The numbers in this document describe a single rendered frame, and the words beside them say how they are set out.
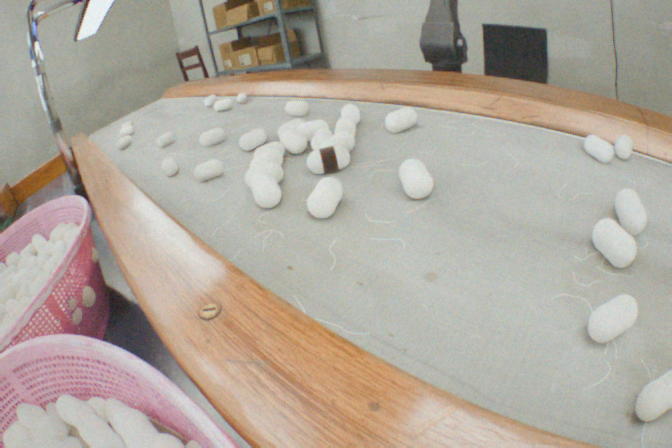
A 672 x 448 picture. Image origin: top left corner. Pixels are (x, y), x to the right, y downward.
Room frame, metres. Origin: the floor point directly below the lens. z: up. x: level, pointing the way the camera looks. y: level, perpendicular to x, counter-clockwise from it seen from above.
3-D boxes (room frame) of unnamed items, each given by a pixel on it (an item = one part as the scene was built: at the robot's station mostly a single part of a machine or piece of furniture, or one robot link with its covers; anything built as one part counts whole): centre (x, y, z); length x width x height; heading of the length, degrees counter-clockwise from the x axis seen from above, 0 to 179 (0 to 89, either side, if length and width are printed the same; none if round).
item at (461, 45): (0.61, -0.27, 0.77); 0.09 x 0.06 x 0.06; 47
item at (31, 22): (0.59, 0.48, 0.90); 0.20 x 0.19 x 0.45; 43
